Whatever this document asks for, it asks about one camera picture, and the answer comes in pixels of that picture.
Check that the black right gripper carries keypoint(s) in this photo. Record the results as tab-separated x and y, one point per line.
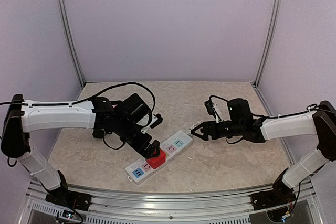
206	129

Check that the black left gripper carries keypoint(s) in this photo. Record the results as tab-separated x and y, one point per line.
140	147

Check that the red cube socket adapter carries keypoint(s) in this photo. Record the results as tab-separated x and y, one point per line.
156	162

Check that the white multicolour power strip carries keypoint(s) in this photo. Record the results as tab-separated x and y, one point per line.
142	168

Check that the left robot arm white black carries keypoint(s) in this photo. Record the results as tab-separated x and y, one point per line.
128	119

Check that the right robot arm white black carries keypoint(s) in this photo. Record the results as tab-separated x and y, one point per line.
317	119

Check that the small circuit board with led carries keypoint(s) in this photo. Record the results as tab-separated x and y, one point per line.
68	214

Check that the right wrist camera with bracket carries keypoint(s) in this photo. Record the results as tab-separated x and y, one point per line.
213	110

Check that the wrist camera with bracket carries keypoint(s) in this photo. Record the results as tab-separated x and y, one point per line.
213	110
145	125

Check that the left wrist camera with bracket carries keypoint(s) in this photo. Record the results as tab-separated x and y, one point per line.
145	125

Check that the front aluminium rail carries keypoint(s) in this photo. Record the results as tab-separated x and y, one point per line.
224	206

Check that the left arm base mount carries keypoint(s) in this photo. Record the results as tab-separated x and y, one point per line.
70	199

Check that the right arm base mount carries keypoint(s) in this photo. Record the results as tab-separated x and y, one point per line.
272	198

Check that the right aluminium frame post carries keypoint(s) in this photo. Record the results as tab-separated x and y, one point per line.
268	42

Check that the aluminium frame post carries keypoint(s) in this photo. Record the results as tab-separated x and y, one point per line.
70	42
268	42

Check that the left aluminium frame post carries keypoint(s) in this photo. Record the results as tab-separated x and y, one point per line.
70	42

